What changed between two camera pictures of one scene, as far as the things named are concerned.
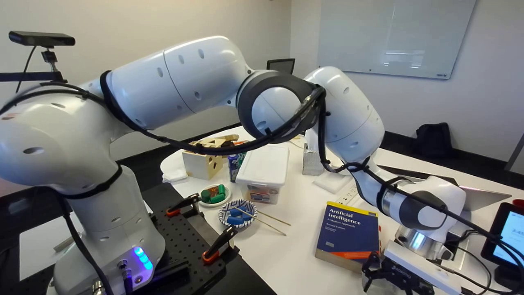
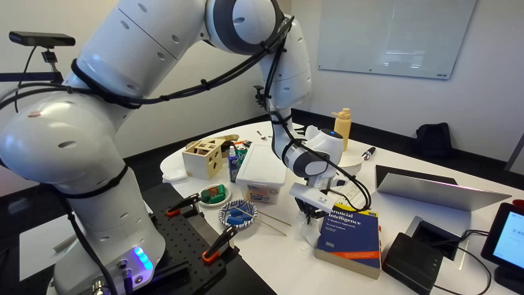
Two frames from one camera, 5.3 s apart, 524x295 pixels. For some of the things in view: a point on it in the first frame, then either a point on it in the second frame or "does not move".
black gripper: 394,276 → 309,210
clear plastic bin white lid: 262,171 does not move
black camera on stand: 39,38 does not move
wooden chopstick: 273,217 does not move
